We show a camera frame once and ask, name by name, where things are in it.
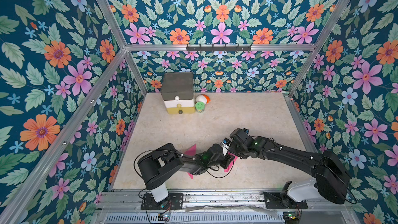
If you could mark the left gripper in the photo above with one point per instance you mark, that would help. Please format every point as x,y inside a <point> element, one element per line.
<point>225,162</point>

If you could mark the orange white plush toy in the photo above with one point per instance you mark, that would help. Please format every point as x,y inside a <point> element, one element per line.
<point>203,98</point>

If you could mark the green lidded can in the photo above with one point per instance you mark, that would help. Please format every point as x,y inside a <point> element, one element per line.
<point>200,107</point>

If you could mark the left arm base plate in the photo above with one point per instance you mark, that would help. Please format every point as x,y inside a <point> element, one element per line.
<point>172,202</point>

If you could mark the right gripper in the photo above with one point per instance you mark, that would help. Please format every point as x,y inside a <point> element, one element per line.
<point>235,151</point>

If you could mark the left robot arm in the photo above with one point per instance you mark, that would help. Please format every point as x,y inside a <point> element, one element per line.
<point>157,166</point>

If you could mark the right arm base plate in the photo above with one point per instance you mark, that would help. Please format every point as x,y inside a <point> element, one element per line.
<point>275,200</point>

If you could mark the small drawer cabinet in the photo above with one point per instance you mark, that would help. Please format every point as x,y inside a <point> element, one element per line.
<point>177,93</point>

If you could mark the black hook rail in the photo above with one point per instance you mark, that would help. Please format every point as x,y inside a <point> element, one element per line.
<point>213,47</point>

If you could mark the pink square paper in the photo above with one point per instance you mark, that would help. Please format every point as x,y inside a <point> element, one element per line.
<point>191,152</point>

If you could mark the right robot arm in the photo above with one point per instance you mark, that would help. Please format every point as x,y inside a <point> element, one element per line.
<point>329,178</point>

